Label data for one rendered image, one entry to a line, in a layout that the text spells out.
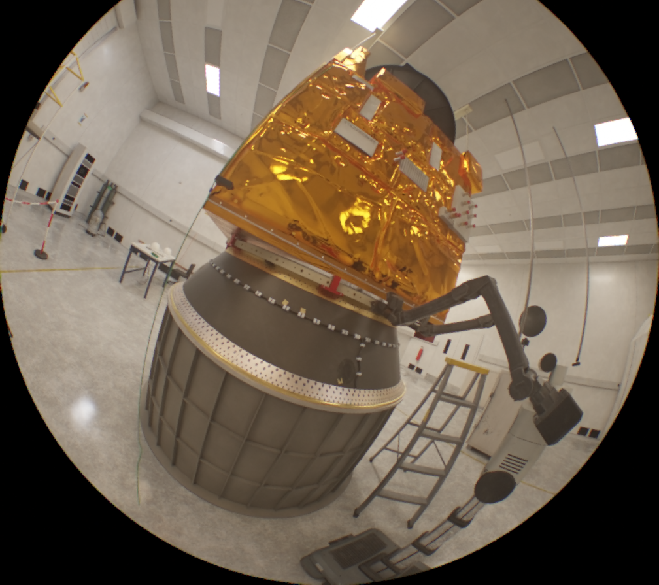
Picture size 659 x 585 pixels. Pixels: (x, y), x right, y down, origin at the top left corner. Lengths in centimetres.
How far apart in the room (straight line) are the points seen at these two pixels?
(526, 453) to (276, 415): 100
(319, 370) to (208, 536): 137
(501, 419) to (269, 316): 376
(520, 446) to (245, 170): 164
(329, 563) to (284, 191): 207
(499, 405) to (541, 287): 530
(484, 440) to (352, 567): 310
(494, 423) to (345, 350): 338
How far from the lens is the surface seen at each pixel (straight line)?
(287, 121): 136
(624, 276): 883
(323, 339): 102
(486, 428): 409
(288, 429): 109
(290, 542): 179
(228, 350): 98
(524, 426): 86
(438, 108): 287
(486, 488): 97
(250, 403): 102
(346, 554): 159
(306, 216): 107
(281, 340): 97
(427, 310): 86
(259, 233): 107
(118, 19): 764
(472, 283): 75
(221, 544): 167
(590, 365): 802
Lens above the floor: 160
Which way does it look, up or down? 12 degrees up
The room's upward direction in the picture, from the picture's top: 24 degrees clockwise
